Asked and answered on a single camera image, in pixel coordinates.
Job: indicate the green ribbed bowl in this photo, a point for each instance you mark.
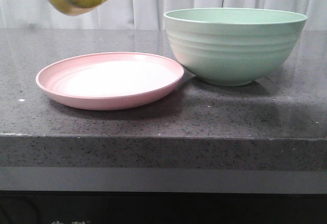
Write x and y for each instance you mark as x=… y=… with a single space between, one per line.
x=232 y=46

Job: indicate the pink plate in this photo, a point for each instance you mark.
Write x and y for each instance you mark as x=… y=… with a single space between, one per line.
x=110 y=81

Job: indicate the white curtain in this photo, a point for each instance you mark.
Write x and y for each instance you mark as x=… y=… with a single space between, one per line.
x=140 y=14

